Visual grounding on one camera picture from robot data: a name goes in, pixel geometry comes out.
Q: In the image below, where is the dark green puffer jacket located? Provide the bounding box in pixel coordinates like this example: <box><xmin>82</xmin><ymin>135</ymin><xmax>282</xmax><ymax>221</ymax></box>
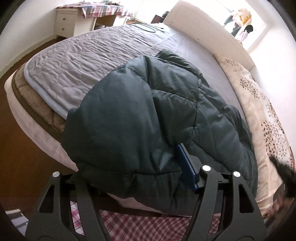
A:
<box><xmin>61</xmin><ymin>50</ymin><xmax>258</xmax><ymax>216</ymax></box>

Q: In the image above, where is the red plaid clothing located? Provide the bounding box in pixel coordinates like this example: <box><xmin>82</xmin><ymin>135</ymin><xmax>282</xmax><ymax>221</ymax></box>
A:
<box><xmin>69</xmin><ymin>201</ymin><xmax>223</xmax><ymax>241</ymax></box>

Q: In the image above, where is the pink bed sheet mattress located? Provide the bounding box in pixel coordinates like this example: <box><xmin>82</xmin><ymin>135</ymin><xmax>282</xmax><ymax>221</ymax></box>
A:
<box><xmin>4</xmin><ymin>69</ymin><xmax>144</xmax><ymax>209</ymax></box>

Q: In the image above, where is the beige floral comforter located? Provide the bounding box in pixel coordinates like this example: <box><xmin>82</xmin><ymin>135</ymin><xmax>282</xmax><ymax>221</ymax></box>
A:
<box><xmin>214</xmin><ymin>55</ymin><xmax>295</xmax><ymax>216</ymax></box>

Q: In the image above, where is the brown fleece blanket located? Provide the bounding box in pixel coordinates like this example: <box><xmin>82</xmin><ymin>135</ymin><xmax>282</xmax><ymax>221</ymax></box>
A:
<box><xmin>11</xmin><ymin>64</ymin><xmax>66</xmax><ymax>142</ymax></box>

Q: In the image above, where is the grey quilted bed cover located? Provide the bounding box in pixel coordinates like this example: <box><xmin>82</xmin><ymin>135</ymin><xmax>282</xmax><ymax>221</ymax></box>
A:
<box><xmin>23</xmin><ymin>25</ymin><xmax>241</xmax><ymax>118</ymax></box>

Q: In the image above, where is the cream wooden headboard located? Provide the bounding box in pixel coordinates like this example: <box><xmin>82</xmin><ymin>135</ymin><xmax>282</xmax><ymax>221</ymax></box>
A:
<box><xmin>164</xmin><ymin>1</ymin><xmax>255</xmax><ymax>71</ymax></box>

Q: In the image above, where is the white drawer desk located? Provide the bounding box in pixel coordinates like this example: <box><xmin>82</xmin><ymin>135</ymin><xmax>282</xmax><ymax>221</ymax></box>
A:
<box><xmin>55</xmin><ymin>9</ymin><xmax>116</xmax><ymax>38</ymax></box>

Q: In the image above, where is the plaid desk cloth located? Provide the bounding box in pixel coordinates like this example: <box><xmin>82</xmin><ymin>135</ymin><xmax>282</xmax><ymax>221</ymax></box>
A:
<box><xmin>57</xmin><ymin>3</ymin><xmax>134</xmax><ymax>19</ymax></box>

